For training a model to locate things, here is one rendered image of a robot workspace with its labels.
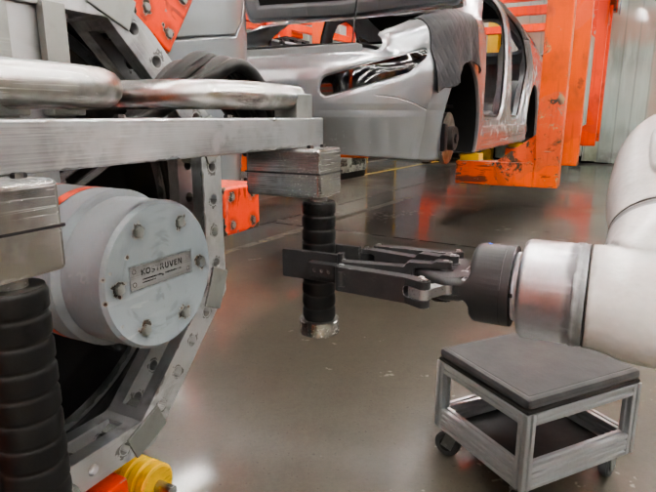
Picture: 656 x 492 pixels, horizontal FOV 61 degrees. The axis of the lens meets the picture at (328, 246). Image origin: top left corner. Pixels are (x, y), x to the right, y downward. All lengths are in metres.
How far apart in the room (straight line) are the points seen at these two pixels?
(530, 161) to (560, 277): 3.50
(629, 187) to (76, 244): 0.48
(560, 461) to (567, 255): 1.12
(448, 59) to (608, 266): 2.79
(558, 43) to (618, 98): 9.33
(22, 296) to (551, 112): 3.75
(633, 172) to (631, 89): 12.64
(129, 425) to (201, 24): 0.89
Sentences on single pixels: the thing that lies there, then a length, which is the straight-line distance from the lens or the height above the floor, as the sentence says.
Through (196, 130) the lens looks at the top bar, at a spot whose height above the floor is 0.97.
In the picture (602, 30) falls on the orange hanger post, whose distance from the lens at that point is 10.13.
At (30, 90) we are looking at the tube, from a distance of 0.36.
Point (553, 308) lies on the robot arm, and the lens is 0.49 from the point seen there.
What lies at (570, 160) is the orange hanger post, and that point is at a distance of 5.87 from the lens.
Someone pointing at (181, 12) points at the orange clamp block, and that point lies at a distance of 0.73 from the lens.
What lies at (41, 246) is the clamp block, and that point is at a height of 0.92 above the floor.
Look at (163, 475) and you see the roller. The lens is 0.82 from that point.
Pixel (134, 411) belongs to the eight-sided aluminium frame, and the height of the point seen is 0.63.
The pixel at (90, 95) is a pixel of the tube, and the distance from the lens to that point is 0.38.
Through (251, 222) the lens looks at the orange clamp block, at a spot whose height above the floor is 0.83.
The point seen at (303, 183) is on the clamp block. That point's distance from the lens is 0.56.
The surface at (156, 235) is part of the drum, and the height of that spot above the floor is 0.88.
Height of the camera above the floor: 0.98
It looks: 13 degrees down
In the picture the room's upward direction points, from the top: straight up
